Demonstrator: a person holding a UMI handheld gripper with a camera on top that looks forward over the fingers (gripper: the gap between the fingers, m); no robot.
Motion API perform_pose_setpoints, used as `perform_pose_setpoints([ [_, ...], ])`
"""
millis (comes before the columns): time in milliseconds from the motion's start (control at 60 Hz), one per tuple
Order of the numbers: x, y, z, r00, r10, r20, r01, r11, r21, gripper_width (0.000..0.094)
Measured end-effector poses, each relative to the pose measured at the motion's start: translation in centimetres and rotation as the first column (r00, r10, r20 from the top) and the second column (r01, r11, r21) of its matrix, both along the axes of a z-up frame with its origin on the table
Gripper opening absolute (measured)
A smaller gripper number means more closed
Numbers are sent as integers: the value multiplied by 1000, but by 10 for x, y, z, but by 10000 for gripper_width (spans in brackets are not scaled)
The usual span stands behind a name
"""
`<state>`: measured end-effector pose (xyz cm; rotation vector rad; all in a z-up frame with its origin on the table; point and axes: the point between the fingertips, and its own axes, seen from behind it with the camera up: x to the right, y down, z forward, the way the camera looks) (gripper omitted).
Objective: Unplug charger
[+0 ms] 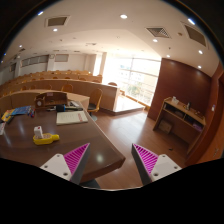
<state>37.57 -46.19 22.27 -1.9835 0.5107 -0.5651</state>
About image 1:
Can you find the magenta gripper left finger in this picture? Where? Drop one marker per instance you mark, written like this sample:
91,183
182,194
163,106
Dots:
69,166

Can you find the black device on desk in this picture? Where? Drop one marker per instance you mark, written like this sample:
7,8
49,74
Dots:
60,108

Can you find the blue booklet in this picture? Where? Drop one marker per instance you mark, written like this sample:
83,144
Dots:
21,110

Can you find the cardboard box in shelf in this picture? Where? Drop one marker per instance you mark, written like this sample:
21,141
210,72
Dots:
165,126

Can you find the yellow power strip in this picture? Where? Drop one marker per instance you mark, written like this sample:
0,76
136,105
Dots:
46,139

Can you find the wooden shelf cabinet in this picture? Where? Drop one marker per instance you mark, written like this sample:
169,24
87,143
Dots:
187,123

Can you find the long wooden lecture bench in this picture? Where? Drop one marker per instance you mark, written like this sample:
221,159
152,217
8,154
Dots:
85,88

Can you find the wooden office chair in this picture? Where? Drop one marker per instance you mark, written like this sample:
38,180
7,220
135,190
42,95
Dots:
94,103

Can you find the white open notebook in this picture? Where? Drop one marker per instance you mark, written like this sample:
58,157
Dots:
74,117

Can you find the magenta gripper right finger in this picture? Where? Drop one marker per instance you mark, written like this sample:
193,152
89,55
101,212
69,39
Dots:
152,167

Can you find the wooden desk organizer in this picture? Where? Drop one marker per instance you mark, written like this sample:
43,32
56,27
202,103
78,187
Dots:
47,99

